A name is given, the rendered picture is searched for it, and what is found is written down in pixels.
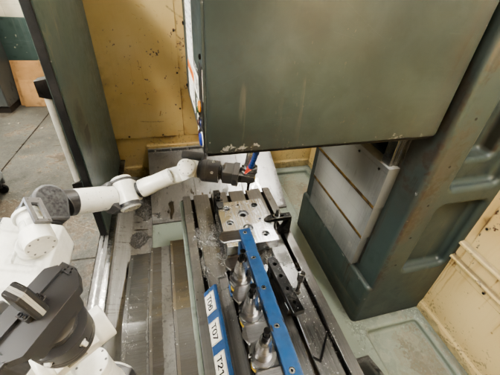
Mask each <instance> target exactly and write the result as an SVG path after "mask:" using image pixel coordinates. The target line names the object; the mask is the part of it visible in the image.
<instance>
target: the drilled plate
mask: <svg viewBox="0 0 500 375"><path fill-rule="evenodd" d="M252 202H253V203H252ZM236 203H237V205H238V206H239V207H238V206H237V205H236ZM256 203H257V204H256ZM232 205H233V206H232ZM224 206H225V207H224ZM227 206H229V207H227ZM253 207H254V208H253ZM245 210H247V211H248V212H247V211H245ZM225 211H226V212H225ZM231 211H232V212H231ZM216 212H217V217H218V220H219V225H220V228H221V231H232V230H237V229H239V230H240V229H243V228H250V229H251V232H252V235H253V238H254V241H255V243H256V246H257V249H258V250H261V249H269V248H274V247H278V242H279V239H278V236H277V234H276V232H275V230H274V227H273V225H272V223H271V222H265V221H264V218H265V217H266V216H268V214H267V213H266V209H265V208H264V206H263V203H262V201H261V199H250V200H243V201H237V202H226V203H223V208H222V209H218V208H217V206H216ZM229 212H231V213H229ZM237 212H238V214H237ZM248 214H249V215H248ZM229 215H230V216H229ZM238 215H240V216H241V217H239V216H238ZM247 215H248V216H247ZM247 218H248V219H247ZM261 218H262V219H261ZM229 219H230V220H229ZM227 220H228V221H227ZM263 221H264V222H265V223H264V222H263ZM253 229H254V230H253ZM263 230H264V231H263ZM262 231H263V232H262ZM261 232H262V233H261ZM262 234H263V235H262ZM264 235H265V236H264ZM266 235H267V236H268V237H267V236H266ZM225 249H226V252H227V255H230V254H238V242H235V243H226V244H225Z"/></svg>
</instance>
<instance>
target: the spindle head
mask: <svg viewBox="0 0 500 375"><path fill-rule="evenodd" d="M499 1H500V0H190V9H191V24H192V37H193V58H194V61H195V63H196V66H197V68H198V61H199V63H200V65H201V67H202V87H203V114H204V134H205V153H207V154H208V156H223V155H233V154H242V153H259V152H269V151H278V150H296V149H305V148H315V147H332V146H341V145H351V144H369V143H378V142H387V141H404V140H414V139H424V138H433V137H434V136H433V135H434V134H435V133H436V132H437V130H438V127H439V126H440V123H441V121H442V120H443V117H444V115H445V114H446V110H447V109H448V107H449V105H450V103H451V101H452V99H453V97H454V95H455V92H456V90H457V88H458V86H459V84H460V82H461V80H462V78H463V76H464V73H465V71H466V69H467V67H468V65H469V63H470V61H471V59H472V57H473V54H474V53H475V50H476V48H477V47H478V44H479V42H480V41H481V38H482V36H483V34H484V32H485V30H486V28H487V26H488V24H489V22H490V20H491V17H492V15H493V13H494V11H495V9H496V7H497V5H498V3H499ZM198 70H199V68H198Z"/></svg>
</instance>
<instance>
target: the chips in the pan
mask: <svg viewBox="0 0 500 375"><path fill-rule="evenodd" d="M149 196H150V197H149ZM149 196H148V197H147V196H146V197H143V199H142V201H143V205H141V207H140V208H137V209H135V214H134V215H136V216H139V217H141V218H142V219H144V220H143V221H145V222H146V221H147V220H149V219H151V218H152V216H153V215H154V217H157V218H160V216H161V212H158V213H153V215H152V216H151V214H152V205H151V195H149ZM130 238H131V239H130V240H131V241H130V243H129V244H130V245H131V246H132V247H133V248H134V249H140V248H141V247H142V246H144V245H145V244H147V241H148V239H149V237H148V234H147V232H144V230H143V231H140V232H135V233H134V234H133V235H132V236H131V237H130Z"/></svg>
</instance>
